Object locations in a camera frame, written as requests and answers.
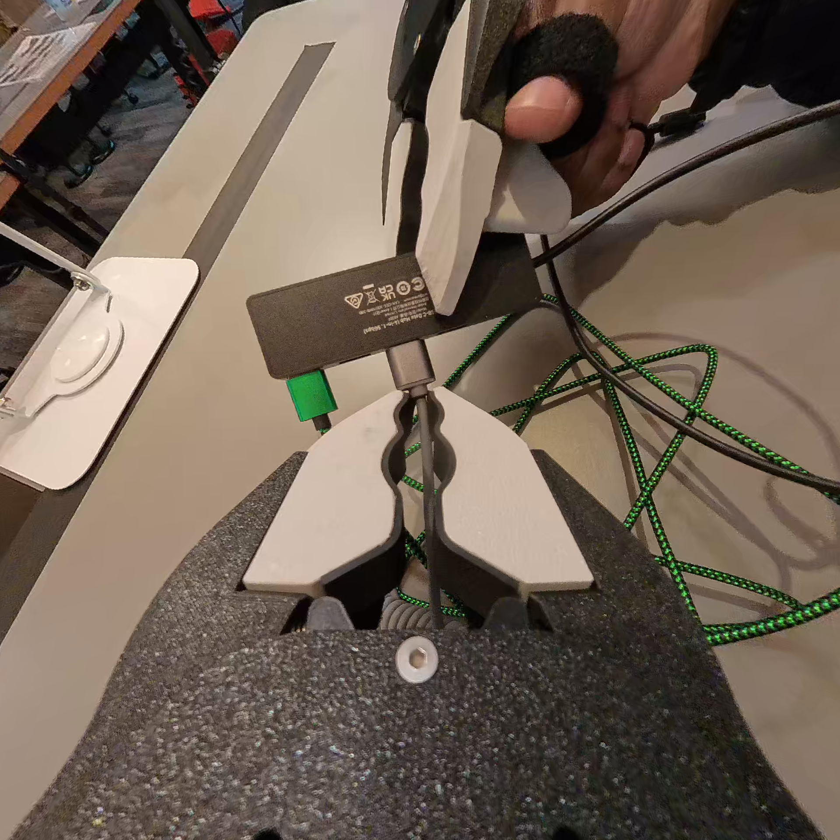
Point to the person's right hand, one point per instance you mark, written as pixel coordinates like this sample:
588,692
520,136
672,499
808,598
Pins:
643,59

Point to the black USB plug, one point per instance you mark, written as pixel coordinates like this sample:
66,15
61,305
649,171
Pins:
682,123

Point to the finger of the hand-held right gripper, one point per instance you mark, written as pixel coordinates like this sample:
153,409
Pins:
456,216
399,170

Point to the wooden table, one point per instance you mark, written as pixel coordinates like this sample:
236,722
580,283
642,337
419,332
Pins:
65,77

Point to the red office chair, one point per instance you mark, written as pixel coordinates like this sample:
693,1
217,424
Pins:
203,65

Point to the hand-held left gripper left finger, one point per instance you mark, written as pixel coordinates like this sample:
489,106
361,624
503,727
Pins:
328,499

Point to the black USB hub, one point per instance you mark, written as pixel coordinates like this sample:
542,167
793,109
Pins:
328,315

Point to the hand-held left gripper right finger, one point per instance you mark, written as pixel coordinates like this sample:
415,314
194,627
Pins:
505,505

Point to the white monitor stand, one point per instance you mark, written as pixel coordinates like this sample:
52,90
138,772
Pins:
138,341

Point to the white papers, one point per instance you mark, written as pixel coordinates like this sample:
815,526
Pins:
39,52

